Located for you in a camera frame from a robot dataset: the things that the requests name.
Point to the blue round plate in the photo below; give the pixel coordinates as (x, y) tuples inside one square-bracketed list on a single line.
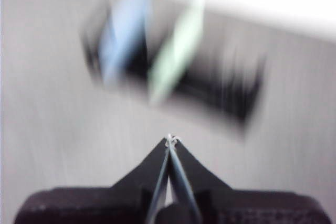
[(123, 37)]

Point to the green round plate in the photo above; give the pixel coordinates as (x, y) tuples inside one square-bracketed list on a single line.
[(178, 51)]

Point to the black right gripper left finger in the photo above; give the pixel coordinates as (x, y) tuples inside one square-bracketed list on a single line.
[(118, 203)]

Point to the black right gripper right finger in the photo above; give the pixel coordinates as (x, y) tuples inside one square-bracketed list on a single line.
[(231, 205)]

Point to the black plate rack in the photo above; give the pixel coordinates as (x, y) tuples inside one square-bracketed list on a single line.
[(225, 90)]

